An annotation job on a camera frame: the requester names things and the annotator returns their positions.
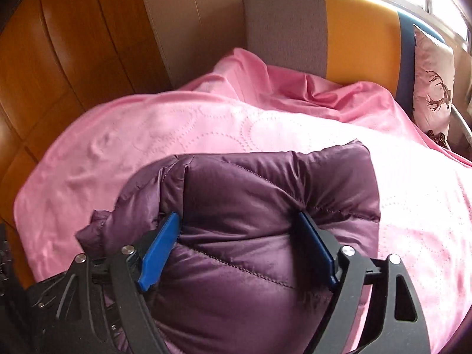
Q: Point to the grey padded rail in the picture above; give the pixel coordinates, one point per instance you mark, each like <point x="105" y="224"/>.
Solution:
<point x="462" y="123"/>

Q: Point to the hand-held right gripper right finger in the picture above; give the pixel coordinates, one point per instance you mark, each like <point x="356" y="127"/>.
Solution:
<point x="317" y="243"/>

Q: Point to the wooden wardrobe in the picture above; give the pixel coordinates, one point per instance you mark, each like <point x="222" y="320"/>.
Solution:
<point x="55" y="44"/>

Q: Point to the pink quilted bedspread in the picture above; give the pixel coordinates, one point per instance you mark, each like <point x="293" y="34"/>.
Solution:
<point x="147" y="136"/>

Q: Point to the pink deer print pillow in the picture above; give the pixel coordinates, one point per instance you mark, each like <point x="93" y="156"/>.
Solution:
<point x="429" y="73"/>

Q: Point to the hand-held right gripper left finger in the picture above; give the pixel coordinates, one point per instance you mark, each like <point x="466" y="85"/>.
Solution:
<point x="158" y="254"/>

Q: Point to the leopard print cloth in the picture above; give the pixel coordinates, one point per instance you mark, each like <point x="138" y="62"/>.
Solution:
<point x="437" y="138"/>

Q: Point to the grey yellow blue headboard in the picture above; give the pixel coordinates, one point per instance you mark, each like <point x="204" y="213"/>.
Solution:
<point x="354" y="37"/>

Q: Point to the purple quilted down jacket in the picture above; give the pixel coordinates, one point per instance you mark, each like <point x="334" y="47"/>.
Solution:
<point x="239" y="210"/>

